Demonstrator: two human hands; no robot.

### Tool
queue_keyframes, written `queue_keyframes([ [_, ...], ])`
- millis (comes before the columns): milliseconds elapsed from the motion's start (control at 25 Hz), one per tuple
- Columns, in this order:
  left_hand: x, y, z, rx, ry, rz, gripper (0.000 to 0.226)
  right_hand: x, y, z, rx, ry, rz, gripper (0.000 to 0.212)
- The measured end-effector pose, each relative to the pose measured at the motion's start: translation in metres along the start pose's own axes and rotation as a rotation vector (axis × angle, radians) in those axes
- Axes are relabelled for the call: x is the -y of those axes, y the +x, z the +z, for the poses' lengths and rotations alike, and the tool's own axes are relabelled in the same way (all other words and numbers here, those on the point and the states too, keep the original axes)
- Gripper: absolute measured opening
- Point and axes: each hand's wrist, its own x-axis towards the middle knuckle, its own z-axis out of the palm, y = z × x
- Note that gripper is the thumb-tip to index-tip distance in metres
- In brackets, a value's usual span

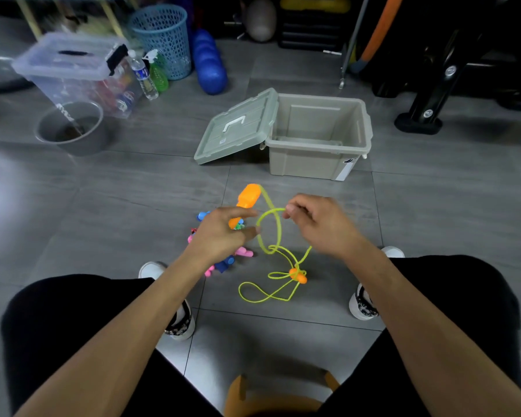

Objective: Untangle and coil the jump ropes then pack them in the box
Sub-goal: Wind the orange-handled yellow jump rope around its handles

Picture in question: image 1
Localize person's left hand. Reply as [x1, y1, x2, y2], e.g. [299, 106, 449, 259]
[184, 206, 261, 270]

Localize grey metal bowl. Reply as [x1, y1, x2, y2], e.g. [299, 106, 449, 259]
[34, 101, 113, 157]

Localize person's left leg black trousers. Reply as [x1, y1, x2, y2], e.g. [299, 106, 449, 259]
[1, 274, 225, 417]

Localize hot pink skipping rope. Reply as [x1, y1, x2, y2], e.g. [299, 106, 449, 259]
[187, 229, 217, 277]

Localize beige exercise ball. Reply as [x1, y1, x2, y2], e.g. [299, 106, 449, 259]
[244, 0, 278, 43]

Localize person's right forearm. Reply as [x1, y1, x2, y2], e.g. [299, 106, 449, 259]
[355, 247, 521, 417]

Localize black dumbbell rack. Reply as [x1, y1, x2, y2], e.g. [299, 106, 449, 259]
[369, 0, 521, 135]

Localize orange and green foam stick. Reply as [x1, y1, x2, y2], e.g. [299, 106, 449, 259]
[349, 0, 405, 74]

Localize white shoe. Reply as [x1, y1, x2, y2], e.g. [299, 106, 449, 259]
[348, 246, 406, 321]
[138, 261, 196, 342]

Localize person's right hand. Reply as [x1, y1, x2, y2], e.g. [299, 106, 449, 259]
[284, 193, 381, 262]

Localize clear plastic lidded bin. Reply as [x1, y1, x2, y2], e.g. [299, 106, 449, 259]
[10, 32, 142, 119]

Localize white right shoe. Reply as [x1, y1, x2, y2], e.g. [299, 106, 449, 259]
[348, 246, 406, 321]

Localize grey-green box lid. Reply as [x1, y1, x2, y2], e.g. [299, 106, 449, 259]
[193, 87, 280, 166]

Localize person's left forearm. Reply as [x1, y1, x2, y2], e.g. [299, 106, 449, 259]
[15, 254, 209, 417]

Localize grey plastic storage box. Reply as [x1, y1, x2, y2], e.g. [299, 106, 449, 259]
[260, 93, 373, 182]

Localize green spray bottle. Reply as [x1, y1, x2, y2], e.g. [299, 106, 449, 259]
[143, 49, 170, 93]

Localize white left shoe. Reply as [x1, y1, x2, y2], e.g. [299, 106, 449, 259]
[138, 261, 196, 342]

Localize clear water bottle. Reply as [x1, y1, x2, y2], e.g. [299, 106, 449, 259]
[127, 49, 160, 101]

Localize orange-handled yellow jump rope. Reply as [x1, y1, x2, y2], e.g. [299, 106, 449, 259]
[228, 183, 313, 303]

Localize person's right leg black trousers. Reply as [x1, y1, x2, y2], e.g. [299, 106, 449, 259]
[319, 255, 521, 417]

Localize wooden stool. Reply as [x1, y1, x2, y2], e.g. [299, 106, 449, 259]
[223, 370, 342, 417]

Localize light blue mesh basket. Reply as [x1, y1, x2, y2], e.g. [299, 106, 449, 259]
[128, 3, 193, 81]

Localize person's leg black trousers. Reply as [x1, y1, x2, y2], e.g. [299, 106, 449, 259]
[1, 274, 225, 417]
[319, 255, 521, 417]

